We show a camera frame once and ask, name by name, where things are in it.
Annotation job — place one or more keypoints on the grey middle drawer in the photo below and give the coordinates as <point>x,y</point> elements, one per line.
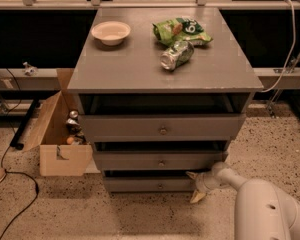
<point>122,161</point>

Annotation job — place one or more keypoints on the grey top drawer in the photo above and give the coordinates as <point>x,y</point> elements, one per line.
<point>139,128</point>

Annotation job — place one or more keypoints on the crushed green soda can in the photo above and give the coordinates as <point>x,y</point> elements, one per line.
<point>176,55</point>

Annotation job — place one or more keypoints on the small crumpled foil object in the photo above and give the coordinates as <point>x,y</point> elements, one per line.
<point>30,70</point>

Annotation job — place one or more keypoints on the white bowl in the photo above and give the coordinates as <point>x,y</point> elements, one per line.
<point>111,33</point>

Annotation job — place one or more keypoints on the cardboard box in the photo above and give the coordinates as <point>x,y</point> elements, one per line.
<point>58,155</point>

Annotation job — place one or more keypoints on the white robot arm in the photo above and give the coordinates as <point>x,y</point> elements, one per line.
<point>262,210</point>

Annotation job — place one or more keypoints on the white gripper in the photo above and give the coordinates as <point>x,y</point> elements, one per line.
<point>206,183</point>

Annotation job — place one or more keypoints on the cans inside cardboard box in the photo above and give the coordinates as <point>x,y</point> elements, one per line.
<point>76,135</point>

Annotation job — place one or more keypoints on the grey drawer cabinet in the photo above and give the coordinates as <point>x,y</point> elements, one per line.
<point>129,80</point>

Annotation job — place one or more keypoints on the grey bottom drawer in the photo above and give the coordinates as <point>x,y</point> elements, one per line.
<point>148,184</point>

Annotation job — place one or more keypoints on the green chip bag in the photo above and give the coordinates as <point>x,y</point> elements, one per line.
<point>181,29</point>

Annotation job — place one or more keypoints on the grey drawer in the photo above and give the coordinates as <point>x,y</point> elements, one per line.
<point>122,161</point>
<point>148,184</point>
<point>139,128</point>

